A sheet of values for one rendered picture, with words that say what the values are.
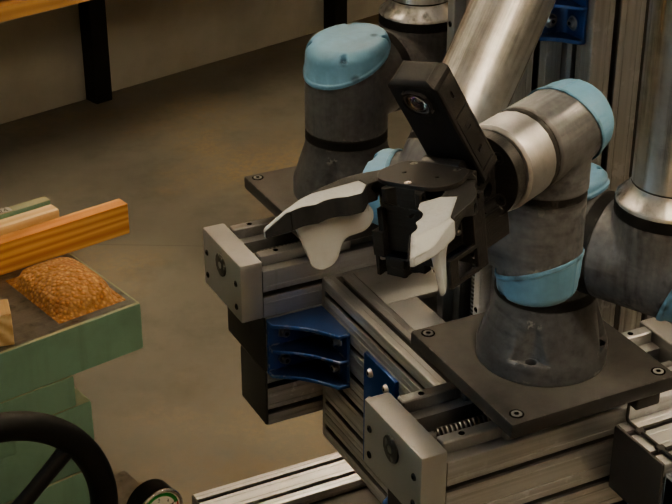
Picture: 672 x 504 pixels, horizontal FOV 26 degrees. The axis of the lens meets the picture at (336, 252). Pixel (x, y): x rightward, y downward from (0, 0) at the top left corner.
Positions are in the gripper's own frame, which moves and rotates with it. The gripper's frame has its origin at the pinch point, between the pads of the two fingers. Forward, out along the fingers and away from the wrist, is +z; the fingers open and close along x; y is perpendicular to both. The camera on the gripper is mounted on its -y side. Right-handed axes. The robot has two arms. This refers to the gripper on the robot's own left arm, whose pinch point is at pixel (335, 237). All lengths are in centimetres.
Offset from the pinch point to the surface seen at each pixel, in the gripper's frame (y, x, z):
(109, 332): 29, 53, -22
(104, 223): 23, 65, -35
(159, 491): 48, 49, -22
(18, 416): 24.0, 39.4, 1.6
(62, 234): 22, 67, -29
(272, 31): 84, 268, -295
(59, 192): 92, 239, -167
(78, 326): 27, 54, -19
